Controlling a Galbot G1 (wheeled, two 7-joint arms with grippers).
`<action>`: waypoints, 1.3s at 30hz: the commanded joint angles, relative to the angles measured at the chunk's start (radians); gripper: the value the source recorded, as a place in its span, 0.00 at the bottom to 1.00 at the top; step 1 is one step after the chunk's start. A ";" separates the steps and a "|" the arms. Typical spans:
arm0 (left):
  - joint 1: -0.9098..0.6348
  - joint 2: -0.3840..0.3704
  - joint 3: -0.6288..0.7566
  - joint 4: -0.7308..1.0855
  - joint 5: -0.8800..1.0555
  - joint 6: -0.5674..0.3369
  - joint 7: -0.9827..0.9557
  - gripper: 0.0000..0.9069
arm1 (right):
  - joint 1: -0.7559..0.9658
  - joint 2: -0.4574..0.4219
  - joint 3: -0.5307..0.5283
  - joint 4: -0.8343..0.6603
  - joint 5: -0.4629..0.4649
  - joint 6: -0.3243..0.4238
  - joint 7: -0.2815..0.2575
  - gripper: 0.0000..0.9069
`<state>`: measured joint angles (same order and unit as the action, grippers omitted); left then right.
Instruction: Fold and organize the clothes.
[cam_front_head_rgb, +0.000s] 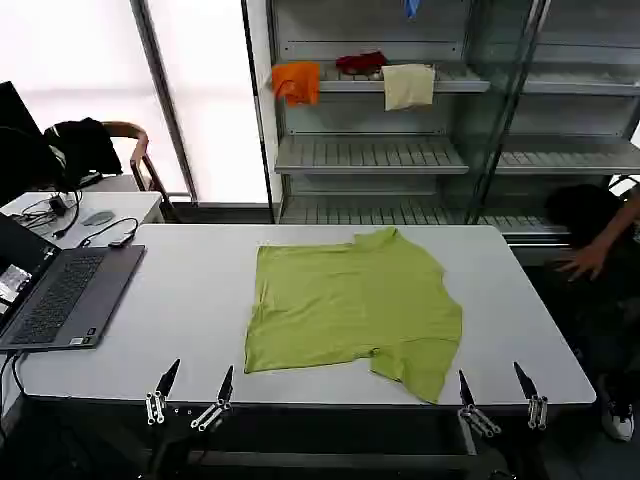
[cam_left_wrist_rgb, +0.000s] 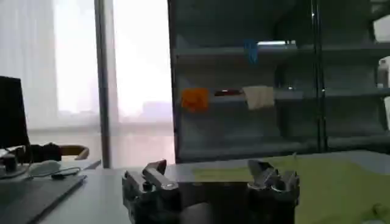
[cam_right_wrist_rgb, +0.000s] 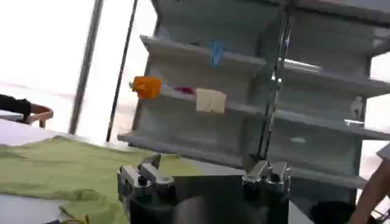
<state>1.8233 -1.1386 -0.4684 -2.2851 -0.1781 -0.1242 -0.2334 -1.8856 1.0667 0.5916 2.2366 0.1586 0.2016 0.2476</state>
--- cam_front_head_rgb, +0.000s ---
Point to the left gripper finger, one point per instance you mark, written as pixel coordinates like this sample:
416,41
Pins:
225,387
167,381

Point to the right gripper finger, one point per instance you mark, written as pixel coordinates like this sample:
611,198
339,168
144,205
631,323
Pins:
526,385
466,392

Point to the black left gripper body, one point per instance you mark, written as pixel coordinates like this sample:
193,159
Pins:
177,447

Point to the green t-shirt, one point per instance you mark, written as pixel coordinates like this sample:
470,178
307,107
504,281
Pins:
350,300

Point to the person's hand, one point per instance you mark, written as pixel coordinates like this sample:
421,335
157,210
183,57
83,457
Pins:
587,262

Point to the person's white shoe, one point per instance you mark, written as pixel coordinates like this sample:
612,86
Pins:
617,417

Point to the person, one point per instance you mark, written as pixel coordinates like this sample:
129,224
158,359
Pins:
615,320

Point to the dark grey laptop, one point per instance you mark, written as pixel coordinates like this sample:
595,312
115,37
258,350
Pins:
75,290

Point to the small white desk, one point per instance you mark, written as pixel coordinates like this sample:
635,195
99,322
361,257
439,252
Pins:
130,205

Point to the black charger adapter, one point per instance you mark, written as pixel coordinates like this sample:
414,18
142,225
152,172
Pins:
58,205

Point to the wooden chair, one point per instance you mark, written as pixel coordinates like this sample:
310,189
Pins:
145,167

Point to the grey rack behind glass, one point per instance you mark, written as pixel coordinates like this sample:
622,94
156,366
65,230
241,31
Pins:
575,157

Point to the black jacket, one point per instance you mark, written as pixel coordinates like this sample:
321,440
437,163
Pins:
85,150

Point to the grey shelf rack with cloths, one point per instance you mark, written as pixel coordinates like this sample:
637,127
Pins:
370,155

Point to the dark metal table frame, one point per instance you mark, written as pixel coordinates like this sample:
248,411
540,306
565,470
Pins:
467,440

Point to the grey window frame post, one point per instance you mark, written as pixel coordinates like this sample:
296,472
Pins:
165,100

